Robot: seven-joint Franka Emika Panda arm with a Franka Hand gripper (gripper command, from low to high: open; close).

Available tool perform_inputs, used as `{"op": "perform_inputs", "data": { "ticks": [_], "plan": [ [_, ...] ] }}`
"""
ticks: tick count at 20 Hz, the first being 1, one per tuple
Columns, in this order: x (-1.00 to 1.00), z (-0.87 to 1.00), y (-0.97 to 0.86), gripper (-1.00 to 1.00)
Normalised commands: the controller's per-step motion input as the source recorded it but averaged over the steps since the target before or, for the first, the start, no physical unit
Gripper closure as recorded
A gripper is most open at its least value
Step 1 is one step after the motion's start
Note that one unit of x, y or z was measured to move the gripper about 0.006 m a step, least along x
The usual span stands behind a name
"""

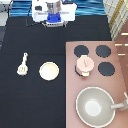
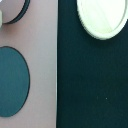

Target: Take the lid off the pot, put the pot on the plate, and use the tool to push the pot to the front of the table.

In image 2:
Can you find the cream round plate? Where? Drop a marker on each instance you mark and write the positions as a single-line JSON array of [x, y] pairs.
[[103, 19]]

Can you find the black table mat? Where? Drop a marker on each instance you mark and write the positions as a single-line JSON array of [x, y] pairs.
[[92, 75]]

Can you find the pink stove top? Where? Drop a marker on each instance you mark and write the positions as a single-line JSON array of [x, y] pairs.
[[35, 37]]

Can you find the black round burner rear left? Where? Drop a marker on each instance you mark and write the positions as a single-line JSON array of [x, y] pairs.
[[13, 10]]

